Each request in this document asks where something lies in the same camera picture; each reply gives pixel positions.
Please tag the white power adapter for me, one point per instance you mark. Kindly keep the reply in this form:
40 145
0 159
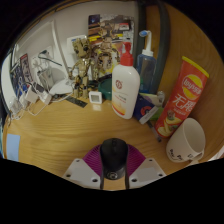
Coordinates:
31 94

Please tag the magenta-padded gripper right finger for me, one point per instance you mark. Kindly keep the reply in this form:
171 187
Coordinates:
148 171

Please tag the black computer mouse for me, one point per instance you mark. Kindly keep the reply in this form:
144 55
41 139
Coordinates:
114 156

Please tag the green round tin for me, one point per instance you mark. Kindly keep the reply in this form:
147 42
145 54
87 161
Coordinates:
106 88

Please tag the small white cube clock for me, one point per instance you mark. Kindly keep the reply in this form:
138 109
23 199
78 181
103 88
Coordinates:
95 97

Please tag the white mug with face print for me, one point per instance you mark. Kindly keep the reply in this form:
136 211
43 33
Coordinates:
185 143

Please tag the black ruler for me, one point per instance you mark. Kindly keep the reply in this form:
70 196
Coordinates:
76 101

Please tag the white power strip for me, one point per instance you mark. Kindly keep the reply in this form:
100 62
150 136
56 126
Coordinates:
61 87

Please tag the small blue box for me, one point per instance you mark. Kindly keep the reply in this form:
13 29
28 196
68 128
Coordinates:
144 110

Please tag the blue bottle with white nozzle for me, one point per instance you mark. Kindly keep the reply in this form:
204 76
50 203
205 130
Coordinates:
146 70

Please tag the white lotion bottle red cap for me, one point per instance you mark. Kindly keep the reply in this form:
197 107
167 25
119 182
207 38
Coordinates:
125 90

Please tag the red chips can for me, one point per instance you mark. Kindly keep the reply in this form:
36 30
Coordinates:
181 96

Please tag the robot model kit box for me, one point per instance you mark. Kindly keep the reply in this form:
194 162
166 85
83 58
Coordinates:
20 75

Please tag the grey metal frame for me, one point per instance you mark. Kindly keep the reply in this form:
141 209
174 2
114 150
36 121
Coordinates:
163 40

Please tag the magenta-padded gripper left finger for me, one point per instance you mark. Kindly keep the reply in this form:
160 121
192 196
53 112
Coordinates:
78 171

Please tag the light blue mouse pad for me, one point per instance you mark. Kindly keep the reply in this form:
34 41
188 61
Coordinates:
13 148

